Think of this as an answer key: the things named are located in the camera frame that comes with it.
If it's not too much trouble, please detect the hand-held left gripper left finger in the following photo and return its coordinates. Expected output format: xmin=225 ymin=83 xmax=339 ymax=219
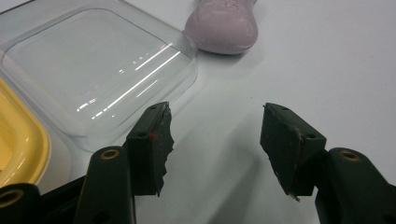
xmin=73 ymin=101 xmax=176 ymax=224

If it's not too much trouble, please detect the yellow plastic container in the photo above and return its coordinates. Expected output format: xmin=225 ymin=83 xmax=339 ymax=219
xmin=0 ymin=77 xmax=51 ymax=189

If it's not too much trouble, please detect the pale purple clay lump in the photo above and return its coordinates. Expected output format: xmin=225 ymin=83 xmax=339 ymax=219
xmin=183 ymin=0 xmax=260 ymax=56

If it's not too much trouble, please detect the clear plastic container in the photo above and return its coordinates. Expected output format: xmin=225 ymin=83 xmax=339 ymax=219
xmin=0 ymin=0 xmax=199 ymax=153

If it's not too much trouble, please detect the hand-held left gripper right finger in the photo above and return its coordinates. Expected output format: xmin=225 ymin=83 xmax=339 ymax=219
xmin=260 ymin=102 xmax=396 ymax=224

